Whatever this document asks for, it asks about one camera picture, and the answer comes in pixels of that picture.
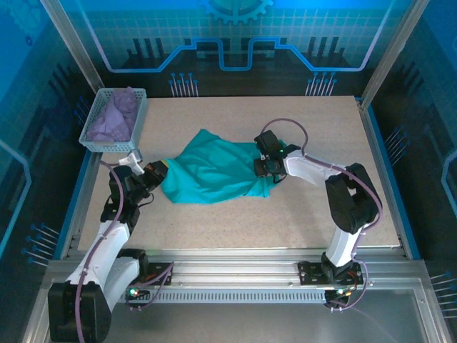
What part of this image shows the aluminium table side rail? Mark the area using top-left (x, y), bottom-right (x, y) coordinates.
top-left (355, 95), bottom-right (411, 260)
top-left (59, 151), bottom-right (103, 260)

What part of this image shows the teal t-shirt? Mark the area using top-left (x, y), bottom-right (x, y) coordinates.
top-left (159, 128), bottom-right (272, 205)

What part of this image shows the small board with LEDs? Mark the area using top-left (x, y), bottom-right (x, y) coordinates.
top-left (324, 287), bottom-right (353, 304)
top-left (124, 285), bottom-right (151, 302)

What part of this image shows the aluminium frame post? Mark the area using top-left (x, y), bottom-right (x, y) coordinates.
top-left (39, 0), bottom-right (105, 94)
top-left (359, 0), bottom-right (432, 104)

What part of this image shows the perforated metal strip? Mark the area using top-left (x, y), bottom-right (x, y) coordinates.
top-left (56, 289), bottom-right (328, 305)

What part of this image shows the grey metal bottom panel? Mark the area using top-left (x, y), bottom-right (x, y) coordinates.
top-left (44, 303), bottom-right (429, 343)

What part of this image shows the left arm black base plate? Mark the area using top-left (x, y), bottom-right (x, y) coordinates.
top-left (109, 262), bottom-right (175, 287)

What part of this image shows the aluminium mounting rail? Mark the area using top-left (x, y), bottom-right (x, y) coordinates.
top-left (42, 246), bottom-right (428, 292)

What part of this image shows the white plastic basket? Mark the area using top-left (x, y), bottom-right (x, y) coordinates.
top-left (78, 88), bottom-right (149, 154)

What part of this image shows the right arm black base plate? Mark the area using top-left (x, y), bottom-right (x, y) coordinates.
top-left (297, 260), bottom-right (365, 287)

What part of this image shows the purple cloth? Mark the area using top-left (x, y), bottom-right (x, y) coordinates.
top-left (86, 86), bottom-right (139, 143)

